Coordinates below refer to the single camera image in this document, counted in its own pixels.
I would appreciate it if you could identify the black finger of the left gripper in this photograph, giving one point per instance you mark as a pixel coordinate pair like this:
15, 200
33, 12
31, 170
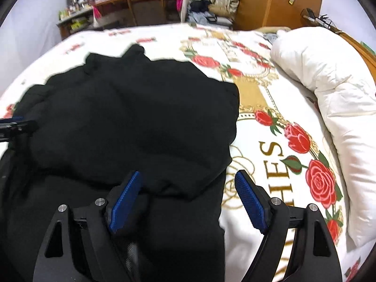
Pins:
22, 127

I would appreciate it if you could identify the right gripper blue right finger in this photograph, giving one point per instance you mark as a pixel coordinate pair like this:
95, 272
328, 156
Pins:
313, 255

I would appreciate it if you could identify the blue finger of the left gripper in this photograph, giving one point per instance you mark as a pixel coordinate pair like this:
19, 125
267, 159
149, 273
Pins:
11, 120

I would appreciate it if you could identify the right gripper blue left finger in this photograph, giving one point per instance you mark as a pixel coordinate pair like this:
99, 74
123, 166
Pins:
79, 242

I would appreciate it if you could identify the black coat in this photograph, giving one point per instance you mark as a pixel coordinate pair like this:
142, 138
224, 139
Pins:
102, 121

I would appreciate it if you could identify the clothes pile on chair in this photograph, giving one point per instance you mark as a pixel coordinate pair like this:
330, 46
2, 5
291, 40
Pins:
198, 13

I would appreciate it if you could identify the low wooden shelf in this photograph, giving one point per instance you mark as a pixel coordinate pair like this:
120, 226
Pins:
75, 22

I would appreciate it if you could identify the floral rose bedsheet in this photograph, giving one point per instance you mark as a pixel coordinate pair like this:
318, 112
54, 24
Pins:
281, 139

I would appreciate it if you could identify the wooden desk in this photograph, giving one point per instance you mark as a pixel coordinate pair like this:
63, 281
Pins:
109, 14

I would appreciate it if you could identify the white duvet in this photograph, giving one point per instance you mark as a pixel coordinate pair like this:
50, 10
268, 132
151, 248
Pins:
345, 90

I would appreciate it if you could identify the wooden headboard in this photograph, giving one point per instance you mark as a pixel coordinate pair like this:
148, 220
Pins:
368, 58

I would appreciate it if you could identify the wooden wardrobe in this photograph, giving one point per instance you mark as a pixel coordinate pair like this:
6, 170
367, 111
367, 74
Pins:
253, 14

